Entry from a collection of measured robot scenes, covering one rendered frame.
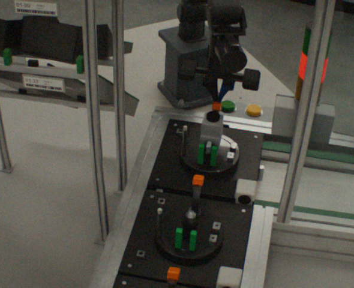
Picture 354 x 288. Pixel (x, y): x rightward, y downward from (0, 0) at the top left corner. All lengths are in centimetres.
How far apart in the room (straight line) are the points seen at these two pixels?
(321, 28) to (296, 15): 325
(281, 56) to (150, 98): 203
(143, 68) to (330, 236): 89
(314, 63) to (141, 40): 110
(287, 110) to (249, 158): 31
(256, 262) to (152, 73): 86
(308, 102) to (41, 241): 68
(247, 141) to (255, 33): 251
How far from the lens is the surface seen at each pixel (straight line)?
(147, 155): 142
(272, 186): 142
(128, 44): 132
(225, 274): 114
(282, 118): 113
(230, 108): 155
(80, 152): 158
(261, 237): 125
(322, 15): 99
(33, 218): 142
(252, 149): 143
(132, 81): 183
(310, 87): 106
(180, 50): 160
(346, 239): 133
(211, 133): 131
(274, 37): 390
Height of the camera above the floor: 189
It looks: 40 degrees down
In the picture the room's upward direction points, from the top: 2 degrees clockwise
